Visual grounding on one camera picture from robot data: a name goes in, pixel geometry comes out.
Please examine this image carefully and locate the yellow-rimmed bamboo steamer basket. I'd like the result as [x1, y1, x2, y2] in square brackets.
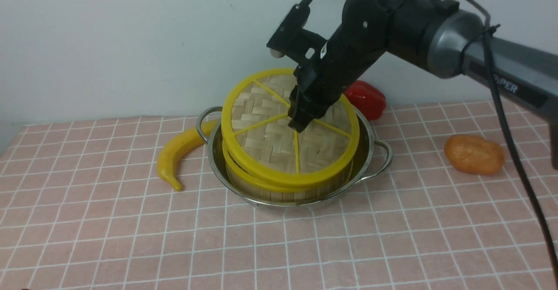
[221, 143, 353, 203]

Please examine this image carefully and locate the yellow banana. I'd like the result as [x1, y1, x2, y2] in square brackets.
[156, 127, 205, 192]

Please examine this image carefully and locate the red bell pepper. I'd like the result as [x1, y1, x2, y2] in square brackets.
[344, 81, 387, 122]

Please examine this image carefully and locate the woven bamboo steamer lid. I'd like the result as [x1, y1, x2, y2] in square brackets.
[221, 68, 360, 192]

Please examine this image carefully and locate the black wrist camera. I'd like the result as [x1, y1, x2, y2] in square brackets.
[266, 2, 326, 65]

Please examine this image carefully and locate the black cable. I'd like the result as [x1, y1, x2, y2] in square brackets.
[299, 0, 558, 277]

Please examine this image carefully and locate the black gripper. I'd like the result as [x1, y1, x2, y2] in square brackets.
[288, 0, 393, 133]

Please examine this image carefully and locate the orange bread roll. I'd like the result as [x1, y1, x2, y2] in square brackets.
[444, 134, 506, 175]

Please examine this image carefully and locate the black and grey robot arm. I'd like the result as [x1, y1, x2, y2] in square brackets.
[267, 0, 558, 167]

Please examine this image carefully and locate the stainless steel pot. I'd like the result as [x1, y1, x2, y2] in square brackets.
[196, 106, 393, 215]

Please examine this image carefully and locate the pink checkered tablecloth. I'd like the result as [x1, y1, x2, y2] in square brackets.
[0, 101, 555, 290]

